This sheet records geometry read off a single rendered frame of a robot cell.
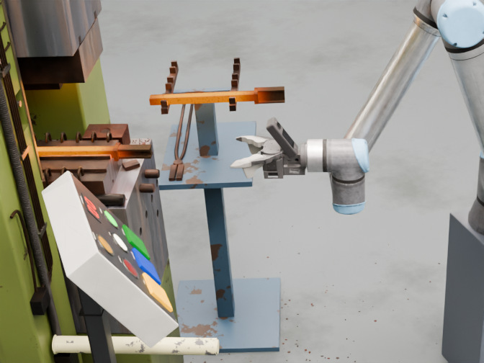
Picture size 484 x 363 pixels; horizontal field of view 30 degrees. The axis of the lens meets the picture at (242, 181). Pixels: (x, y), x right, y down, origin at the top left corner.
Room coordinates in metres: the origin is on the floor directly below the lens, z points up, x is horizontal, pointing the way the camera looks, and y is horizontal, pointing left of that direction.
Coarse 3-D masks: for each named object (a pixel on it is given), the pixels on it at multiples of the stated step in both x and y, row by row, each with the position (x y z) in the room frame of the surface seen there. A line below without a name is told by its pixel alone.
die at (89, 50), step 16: (96, 32) 2.22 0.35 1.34; (80, 48) 2.07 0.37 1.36; (96, 48) 2.20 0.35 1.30; (32, 64) 2.08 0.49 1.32; (48, 64) 2.07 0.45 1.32; (64, 64) 2.07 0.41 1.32; (80, 64) 2.06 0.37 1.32; (32, 80) 2.08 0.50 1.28; (48, 80) 2.08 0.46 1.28; (64, 80) 2.07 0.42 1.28; (80, 80) 2.06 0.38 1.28
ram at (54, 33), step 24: (24, 0) 2.03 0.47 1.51; (48, 0) 2.02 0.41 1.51; (72, 0) 2.08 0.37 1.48; (96, 0) 2.27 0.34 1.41; (24, 24) 2.03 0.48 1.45; (48, 24) 2.02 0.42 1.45; (72, 24) 2.05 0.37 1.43; (24, 48) 2.03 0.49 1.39; (48, 48) 2.02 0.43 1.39; (72, 48) 2.02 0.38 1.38
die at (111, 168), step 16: (48, 144) 2.27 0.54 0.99; (64, 144) 2.26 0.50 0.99; (80, 144) 2.25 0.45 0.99; (96, 144) 2.25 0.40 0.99; (112, 144) 2.24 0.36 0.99; (48, 160) 2.18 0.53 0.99; (64, 160) 2.17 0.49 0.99; (80, 160) 2.17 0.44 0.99; (96, 160) 2.16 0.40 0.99; (112, 160) 2.17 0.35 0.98; (48, 176) 2.11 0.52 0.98; (80, 176) 2.09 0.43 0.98; (96, 176) 2.09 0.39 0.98; (112, 176) 2.15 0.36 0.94; (96, 192) 2.07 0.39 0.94
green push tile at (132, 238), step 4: (124, 228) 1.74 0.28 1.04; (128, 228) 1.75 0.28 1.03; (128, 232) 1.73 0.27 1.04; (132, 232) 1.75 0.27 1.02; (128, 236) 1.71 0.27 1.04; (132, 236) 1.72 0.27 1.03; (136, 236) 1.76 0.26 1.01; (128, 240) 1.69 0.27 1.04; (132, 240) 1.69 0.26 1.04; (136, 240) 1.73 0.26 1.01; (140, 240) 1.76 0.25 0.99; (132, 244) 1.69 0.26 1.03; (136, 244) 1.70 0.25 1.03; (140, 244) 1.73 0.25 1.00; (136, 248) 1.69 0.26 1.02; (140, 248) 1.70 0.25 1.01; (144, 248) 1.72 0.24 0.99; (140, 252) 1.69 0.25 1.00; (144, 252) 1.70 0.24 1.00; (144, 256) 1.69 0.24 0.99; (148, 256) 1.70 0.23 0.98; (148, 260) 1.70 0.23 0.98
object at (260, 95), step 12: (156, 96) 2.52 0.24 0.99; (168, 96) 2.51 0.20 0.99; (180, 96) 2.50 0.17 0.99; (192, 96) 2.50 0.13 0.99; (204, 96) 2.49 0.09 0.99; (216, 96) 2.48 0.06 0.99; (228, 96) 2.48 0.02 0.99; (240, 96) 2.47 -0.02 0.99; (252, 96) 2.47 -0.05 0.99; (264, 96) 2.48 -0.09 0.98; (276, 96) 2.47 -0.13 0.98
